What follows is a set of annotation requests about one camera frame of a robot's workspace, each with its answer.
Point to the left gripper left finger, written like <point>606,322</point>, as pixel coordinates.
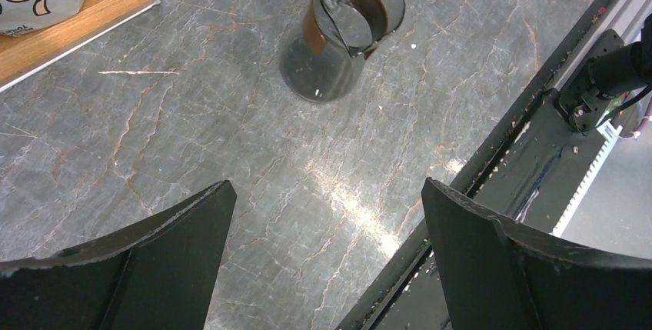
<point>158,273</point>

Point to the glass coffee carafe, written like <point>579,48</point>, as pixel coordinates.
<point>326,54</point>

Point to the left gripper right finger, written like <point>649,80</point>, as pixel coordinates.
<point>535,277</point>

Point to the white slotted cable duct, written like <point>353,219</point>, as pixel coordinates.
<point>591,180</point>

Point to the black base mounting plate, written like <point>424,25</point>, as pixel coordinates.
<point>527,169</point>

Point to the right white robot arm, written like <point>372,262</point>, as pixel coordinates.
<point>599,89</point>

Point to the white wire shelf rack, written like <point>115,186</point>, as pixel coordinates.
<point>24,55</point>

